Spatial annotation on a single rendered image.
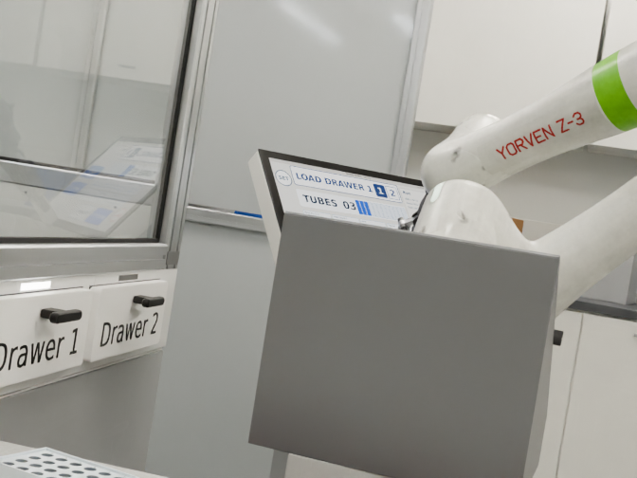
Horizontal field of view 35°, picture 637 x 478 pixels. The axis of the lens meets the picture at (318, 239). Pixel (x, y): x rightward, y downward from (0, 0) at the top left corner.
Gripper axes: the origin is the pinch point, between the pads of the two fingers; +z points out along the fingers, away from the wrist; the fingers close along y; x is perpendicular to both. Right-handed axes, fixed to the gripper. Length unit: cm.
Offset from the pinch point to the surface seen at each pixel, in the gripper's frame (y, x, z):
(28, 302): 79, 40, -29
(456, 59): -133, -209, 81
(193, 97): 48, -15, -22
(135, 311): 58, 21, -6
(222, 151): 3, -96, 57
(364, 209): 0.4, -20.9, 4.0
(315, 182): 12.4, -24.5, 1.6
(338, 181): 5.9, -26.8, 2.3
